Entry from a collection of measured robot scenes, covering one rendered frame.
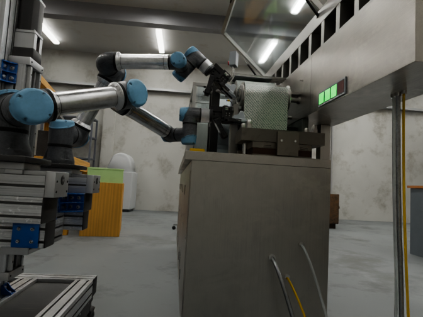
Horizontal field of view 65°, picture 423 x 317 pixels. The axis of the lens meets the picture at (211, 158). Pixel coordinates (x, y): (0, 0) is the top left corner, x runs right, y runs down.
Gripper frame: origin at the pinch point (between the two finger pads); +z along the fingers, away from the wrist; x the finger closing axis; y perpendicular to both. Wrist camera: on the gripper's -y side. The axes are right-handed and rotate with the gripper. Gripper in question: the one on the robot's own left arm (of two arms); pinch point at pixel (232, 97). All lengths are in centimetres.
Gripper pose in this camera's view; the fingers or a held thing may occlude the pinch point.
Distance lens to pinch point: 186.0
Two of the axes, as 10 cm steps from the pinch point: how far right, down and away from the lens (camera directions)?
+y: 6.8, -7.2, 1.3
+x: -1.1, 0.7, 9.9
